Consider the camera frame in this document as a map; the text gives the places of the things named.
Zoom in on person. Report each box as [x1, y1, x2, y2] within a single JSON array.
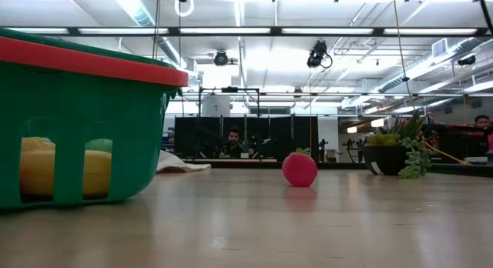
[[215, 126, 255, 159], [473, 114, 493, 130]]

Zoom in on yellow cable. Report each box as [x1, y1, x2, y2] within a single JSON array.
[[421, 136, 473, 166]]

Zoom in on black overhead rig beam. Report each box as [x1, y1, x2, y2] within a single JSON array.
[[0, 26, 493, 38]]

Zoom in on black aluminium table frame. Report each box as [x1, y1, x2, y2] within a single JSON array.
[[180, 158, 493, 179]]

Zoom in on succulent plant in black pot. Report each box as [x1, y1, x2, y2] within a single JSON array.
[[361, 109, 436, 180]]

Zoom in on round black ceiling fixture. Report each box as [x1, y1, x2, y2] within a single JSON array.
[[213, 50, 230, 67]]

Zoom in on black partition panels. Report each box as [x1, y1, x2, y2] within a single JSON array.
[[174, 116, 320, 160]]

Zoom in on green toy vegetable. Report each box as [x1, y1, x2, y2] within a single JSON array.
[[84, 138, 113, 154]]

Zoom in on yellow toy banana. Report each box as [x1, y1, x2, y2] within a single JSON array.
[[18, 149, 112, 198]]

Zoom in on red toy strawberry with stem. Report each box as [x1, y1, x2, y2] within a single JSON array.
[[281, 146, 319, 189]]

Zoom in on green basket with orange rim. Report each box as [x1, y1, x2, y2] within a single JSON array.
[[0, 28, 189, 211]]

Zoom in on red black cart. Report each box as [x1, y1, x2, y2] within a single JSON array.
[[433, 123, 493, 161]]

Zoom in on white grey checked cloth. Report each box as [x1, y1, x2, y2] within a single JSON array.
[[156, 149, 212, 174]]

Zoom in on black hanging camera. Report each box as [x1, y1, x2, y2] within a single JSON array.
[[307, 39, 333, 69]]

